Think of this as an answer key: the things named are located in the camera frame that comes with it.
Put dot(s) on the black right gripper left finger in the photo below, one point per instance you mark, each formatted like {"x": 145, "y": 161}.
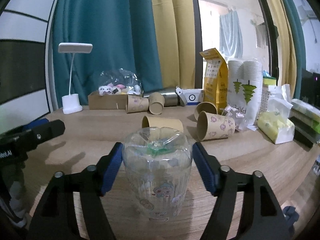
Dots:
{"x": 55, "y": 217}

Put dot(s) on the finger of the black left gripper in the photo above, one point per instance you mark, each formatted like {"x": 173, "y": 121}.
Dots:
{"x": 16, "y": 143}

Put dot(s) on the brown paper cup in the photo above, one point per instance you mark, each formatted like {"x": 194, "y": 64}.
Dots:
{"x": 213, "y": 126}
{"x": 149, "y": 121}
{"x": 208, "y": 107}
{"x": 135, "y": 104}
{"x": 156, "y": 103}

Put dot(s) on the white paper cup stack pack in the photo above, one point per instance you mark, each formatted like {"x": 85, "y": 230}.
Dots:
{"x": 245, "y": 81}

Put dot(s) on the yellow tissue pack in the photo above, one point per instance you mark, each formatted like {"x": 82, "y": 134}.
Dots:
{"x": 278, "y": 129}

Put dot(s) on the brown cardboard box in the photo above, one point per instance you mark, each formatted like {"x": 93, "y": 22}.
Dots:
{"x": 106, "y": 102}

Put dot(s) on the small clear sticker bag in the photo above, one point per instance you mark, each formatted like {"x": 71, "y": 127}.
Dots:
{"x": 235, "y": 114}

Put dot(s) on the green white snack packs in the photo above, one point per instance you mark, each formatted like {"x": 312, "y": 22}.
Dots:
{"x": 306, "y": 113}

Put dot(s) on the white perforated basket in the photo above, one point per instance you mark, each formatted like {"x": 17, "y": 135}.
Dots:
{"x": 269, "y": 91}

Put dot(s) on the plastic bag of toys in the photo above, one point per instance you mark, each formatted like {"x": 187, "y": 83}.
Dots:
{"x": 119, "y": 82}

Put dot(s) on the black monitor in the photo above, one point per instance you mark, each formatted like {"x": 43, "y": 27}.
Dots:
{"x": 310, "y": 88}

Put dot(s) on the yellow paper bag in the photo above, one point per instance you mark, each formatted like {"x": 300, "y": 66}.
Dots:
{"x": 215, "y": 79}

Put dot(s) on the white blue small box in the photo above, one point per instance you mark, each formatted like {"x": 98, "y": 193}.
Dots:
{"x": 190, "y": 96}

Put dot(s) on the silver steel thermos bottle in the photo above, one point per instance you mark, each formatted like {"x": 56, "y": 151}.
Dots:
{"x": 170, "y": 96}

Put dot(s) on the yellow teal right curtain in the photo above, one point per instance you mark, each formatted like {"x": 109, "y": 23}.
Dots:
{"x": 293, "y": 51}

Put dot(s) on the light blue hanging cloth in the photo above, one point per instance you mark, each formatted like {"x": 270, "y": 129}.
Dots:
{"x": 231, "y": 42}

